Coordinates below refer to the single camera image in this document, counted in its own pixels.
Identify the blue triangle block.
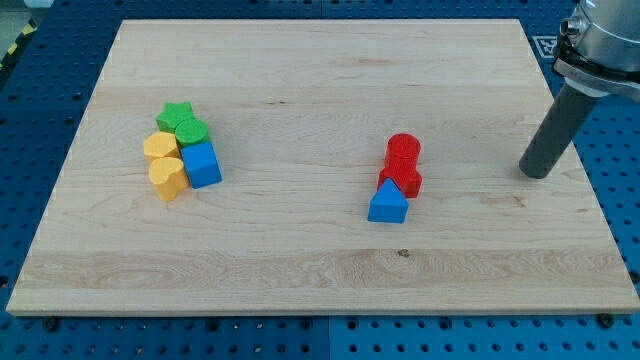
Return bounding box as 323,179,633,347
367,178,410,224

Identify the green cylinder block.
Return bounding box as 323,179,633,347
174,118,210,148

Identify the yellow heart block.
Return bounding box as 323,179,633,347
149,157,190,202

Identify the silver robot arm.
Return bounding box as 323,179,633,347
553,0,639,102

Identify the wooden board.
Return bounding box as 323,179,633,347
7,19,639,317

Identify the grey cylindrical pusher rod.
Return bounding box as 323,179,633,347
518,84,600,179

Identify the white fiducial marker tag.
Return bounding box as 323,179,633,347
532,35,557,59

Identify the green star block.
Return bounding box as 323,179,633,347
156,102,195,133

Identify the red star block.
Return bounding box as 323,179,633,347
376,163,423,198

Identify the yellow hexagon block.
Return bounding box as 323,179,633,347
143,131,181,163

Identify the blue cube block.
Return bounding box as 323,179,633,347
181,141,223,189

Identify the red cylinder block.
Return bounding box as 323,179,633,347
384,133,421,170

